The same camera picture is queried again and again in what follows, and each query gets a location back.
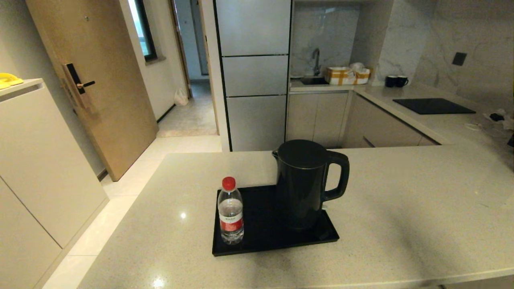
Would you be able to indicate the black electric kettle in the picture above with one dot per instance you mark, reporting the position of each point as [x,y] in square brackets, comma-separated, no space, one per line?
[305,180]

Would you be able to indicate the clear red-label water bottle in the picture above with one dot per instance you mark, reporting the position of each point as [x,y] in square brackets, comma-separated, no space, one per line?
[231,214]

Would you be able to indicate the silver refrigerator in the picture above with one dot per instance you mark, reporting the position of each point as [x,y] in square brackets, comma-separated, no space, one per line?
[256,76]

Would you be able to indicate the beige kitchen base cabinets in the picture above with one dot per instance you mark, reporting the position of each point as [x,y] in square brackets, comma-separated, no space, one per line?
[321,119]

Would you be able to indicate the kitchen sink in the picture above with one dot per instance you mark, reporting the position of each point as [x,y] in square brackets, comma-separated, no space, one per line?
[314,80]

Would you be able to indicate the black rectangular tray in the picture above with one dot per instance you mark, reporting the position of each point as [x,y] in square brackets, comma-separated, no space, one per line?
[265,233]

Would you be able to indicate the white plastic bag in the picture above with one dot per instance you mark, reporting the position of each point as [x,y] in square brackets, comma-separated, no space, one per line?
[180,97]

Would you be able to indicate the metal kitchen faucet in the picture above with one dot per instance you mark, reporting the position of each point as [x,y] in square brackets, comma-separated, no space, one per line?
[316,60]

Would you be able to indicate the yellow checked basket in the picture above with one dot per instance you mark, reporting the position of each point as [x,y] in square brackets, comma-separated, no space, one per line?
[340,76]

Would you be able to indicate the white cloth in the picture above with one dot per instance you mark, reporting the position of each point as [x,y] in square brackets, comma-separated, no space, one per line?
[357,66]

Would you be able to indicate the dark framed window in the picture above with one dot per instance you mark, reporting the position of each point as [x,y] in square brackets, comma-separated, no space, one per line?
[143,28]

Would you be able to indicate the light wooden door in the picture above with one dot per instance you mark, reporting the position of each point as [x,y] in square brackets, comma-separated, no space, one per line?
[104,80]

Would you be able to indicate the black induction cooktop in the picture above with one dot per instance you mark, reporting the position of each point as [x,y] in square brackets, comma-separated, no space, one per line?
[433,106]

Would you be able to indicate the white tall cabinet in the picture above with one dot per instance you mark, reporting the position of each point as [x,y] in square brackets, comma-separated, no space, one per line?
[36,168]

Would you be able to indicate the black and white clutter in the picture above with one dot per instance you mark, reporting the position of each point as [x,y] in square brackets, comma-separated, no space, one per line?
[501,118]

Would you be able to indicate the yellow object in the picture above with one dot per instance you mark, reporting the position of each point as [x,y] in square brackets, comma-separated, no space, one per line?
[9,80]

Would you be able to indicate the dark wall socket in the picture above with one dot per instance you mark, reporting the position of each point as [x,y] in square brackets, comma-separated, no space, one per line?
[459,59]

